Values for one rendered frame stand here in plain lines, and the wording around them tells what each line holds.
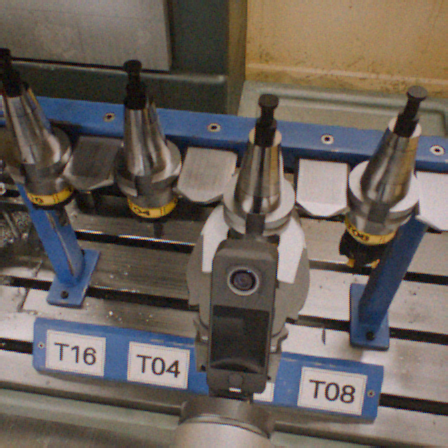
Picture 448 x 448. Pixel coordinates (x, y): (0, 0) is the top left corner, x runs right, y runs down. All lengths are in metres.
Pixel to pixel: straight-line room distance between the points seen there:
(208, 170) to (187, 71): 0.73
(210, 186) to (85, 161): 0.13
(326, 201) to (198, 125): 0.15
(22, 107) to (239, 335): 0.27
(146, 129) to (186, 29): 0.71
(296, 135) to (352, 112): 1.10
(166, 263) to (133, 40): 0.53
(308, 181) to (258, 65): 1.13
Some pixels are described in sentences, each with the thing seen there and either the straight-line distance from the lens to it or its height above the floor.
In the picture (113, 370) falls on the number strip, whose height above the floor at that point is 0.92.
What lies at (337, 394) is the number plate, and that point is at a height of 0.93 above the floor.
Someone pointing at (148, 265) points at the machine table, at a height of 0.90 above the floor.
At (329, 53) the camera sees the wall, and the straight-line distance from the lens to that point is 1.58.
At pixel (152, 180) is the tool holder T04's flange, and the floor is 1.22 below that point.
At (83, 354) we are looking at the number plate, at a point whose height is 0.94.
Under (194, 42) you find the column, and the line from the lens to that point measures 1.17.
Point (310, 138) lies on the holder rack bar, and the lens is 0.52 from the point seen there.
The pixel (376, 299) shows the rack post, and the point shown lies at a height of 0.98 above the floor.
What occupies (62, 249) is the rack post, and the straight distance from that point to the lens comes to 0.74.
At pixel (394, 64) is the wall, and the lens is 1.61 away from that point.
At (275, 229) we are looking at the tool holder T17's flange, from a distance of 0.46.
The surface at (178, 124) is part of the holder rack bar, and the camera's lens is 0.53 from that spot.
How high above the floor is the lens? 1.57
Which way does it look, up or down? 51 degrees down
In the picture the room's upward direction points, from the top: straight up
